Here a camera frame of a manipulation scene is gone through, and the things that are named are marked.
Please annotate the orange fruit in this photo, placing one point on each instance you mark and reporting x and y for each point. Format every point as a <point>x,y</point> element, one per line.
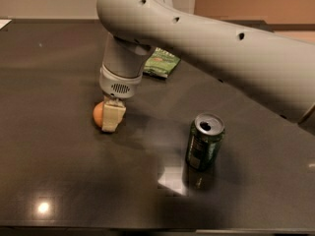
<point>97,114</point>

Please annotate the green soda can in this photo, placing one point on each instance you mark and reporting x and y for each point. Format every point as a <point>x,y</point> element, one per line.
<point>206,135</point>

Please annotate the white paper sheet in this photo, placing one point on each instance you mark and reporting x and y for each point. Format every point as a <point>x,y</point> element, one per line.
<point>4,23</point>

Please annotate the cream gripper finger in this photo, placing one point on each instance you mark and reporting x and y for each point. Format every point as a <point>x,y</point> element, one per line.
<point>113,111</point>

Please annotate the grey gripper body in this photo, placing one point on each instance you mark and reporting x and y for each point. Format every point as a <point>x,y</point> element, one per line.
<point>118,84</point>

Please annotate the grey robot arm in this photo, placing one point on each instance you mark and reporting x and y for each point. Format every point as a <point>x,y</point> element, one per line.
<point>276,71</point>

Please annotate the green chip bag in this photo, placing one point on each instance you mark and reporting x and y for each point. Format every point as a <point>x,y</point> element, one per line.
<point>161,64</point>

